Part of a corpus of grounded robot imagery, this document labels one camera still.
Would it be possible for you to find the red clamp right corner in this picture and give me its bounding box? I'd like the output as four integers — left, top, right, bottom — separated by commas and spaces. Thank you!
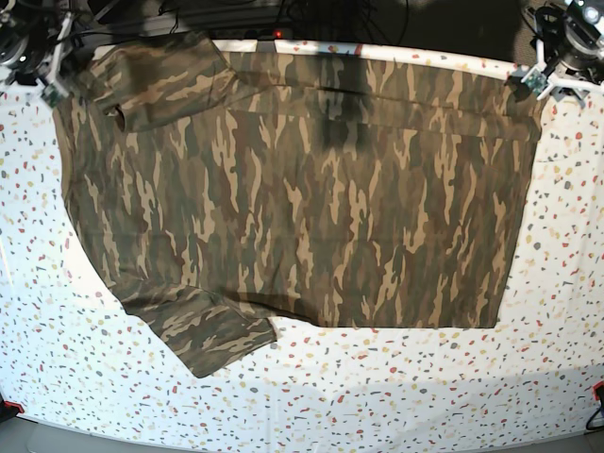
593, 381, 604, 405

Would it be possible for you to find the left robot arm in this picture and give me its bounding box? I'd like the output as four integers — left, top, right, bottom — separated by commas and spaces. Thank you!
508, 1, 603, 101

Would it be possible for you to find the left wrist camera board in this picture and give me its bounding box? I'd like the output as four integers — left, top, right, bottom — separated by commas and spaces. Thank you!
521, 68, 550, 100

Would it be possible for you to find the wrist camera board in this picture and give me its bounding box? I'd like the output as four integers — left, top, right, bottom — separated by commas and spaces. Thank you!
41, 85, 69, 109
521, 68, 550, 100

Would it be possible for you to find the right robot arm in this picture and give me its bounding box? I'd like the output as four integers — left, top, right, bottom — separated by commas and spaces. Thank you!
1, 1, 78, 109

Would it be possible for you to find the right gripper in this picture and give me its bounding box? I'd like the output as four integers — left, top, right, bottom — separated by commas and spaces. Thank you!
1, 11, 76, 97

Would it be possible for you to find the black power strip red light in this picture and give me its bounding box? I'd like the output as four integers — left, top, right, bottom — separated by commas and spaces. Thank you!
204, 27, 294, 41

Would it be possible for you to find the red clamp left corner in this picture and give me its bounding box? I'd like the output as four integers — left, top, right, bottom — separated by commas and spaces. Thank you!
1, 401, 24, 418

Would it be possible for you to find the red clamp corner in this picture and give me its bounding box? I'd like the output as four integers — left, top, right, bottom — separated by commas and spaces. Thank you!
1, 401, 24, 418
593, 381, 604, 405

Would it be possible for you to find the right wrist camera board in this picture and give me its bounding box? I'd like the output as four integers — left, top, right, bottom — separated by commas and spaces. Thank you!
41, 85, 69, 109

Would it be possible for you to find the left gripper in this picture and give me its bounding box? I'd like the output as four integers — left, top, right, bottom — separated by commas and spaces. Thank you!
505, 40, 603, 102

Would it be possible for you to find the camouflage T-shirt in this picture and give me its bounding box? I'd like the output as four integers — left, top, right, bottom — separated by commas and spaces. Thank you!
53, 35, 543, 378

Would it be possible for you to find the grey camera mount base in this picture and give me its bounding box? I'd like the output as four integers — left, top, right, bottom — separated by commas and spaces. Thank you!
256, 41, 277, 53

